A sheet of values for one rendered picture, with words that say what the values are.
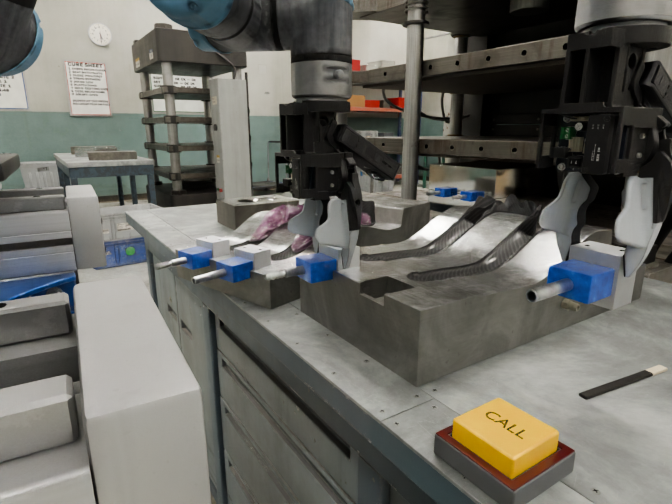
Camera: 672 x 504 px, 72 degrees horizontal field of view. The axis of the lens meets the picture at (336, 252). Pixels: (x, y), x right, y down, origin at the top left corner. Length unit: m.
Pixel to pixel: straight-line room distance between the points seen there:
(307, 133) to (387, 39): 9.53
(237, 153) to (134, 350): 4.83
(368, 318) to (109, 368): 0.42
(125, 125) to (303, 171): 7.27
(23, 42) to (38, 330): 0.59
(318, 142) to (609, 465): 0.44
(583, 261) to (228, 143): 4.60
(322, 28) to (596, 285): 0.39
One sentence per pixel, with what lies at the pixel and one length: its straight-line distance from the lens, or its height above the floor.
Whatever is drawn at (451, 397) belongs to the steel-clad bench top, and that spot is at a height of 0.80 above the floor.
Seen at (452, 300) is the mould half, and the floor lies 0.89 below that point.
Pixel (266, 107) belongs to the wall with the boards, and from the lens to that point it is 8.49.
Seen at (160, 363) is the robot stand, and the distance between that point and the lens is 0.17.
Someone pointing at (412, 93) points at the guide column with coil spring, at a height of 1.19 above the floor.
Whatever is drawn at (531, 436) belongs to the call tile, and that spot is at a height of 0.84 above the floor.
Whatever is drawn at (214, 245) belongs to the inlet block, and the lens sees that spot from 0.82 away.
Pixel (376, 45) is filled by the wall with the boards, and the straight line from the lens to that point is 9.89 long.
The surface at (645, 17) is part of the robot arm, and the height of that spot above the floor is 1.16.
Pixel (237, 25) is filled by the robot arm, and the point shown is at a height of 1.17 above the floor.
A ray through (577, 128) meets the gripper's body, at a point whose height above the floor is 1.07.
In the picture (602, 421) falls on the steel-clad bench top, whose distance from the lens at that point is 0.54.
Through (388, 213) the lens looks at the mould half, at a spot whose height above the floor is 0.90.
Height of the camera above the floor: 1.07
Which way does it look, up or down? 15 degrees down
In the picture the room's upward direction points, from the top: straight up
